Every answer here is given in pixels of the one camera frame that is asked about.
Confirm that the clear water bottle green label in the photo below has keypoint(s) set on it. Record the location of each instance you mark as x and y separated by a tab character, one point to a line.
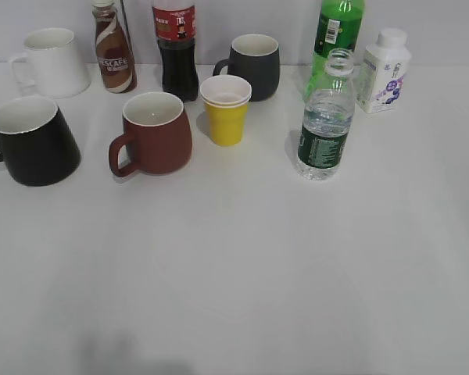
327	118

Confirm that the black ceramic mug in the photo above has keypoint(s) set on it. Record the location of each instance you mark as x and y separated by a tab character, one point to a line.
36	143

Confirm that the red-brown ceramic mug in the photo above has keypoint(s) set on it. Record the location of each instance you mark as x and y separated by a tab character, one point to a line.
156	138

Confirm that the dark grey mug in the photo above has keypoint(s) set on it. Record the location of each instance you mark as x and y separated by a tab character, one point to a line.
255	58

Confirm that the white ceramic mug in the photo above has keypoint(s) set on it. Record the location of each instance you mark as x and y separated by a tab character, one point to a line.
58	70

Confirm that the yellow paper cup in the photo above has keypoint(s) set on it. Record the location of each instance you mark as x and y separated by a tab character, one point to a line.
226	101

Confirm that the cola bottle red label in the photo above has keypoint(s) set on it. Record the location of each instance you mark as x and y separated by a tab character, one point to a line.
175	30

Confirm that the Nescafe coffee bottle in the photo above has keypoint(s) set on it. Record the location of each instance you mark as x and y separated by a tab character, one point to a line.
114	56

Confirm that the green soda bottle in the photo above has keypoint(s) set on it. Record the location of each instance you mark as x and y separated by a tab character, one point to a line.
338	27

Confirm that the white yogurt drink bottle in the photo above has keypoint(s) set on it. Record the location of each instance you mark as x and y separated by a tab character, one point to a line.
382	71

